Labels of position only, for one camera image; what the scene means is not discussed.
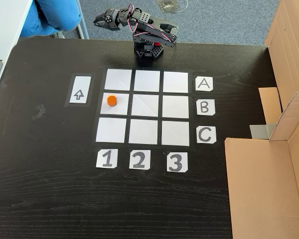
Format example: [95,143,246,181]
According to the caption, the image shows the paper sheet letter B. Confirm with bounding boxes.
[196,99,216,116]

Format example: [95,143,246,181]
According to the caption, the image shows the paper sheet number 3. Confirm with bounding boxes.
[166,152,189,172]

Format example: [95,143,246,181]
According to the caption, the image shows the white nine-square grid sheet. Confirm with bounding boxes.
[91,67,193,147]

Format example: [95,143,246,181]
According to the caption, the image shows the person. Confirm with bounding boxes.
[19,0,82,38]

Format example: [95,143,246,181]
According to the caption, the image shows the white arrow paper sheet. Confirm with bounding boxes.
[65,73,95,108]

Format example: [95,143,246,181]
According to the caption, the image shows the white desk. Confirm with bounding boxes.
[0,0,35,103]

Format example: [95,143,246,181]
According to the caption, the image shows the round orange token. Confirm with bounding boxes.
[106,95,118,107]

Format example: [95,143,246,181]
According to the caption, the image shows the paper sheet letter A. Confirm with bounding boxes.
[195,76,214,92]

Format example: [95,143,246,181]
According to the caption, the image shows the white metal leg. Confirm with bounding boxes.
[74,0,90,40]

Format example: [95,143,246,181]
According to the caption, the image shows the red white servo cable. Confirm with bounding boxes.
[124,3,177,43]

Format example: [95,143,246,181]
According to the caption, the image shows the paper sheet number 2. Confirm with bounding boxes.
[129,149,151,171]

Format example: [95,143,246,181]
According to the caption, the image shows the paper sheet number 1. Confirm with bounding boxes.
[96,148,118,169]

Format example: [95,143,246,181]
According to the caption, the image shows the brown cardboard box wall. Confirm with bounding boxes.
[224,79,299,239]
[258,0,299,125]

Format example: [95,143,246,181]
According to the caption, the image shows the paper sheet letter C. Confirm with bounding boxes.
[196,126,217,144]

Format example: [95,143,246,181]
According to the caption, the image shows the grey duct tape strip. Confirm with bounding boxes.
[249,123,277,139]

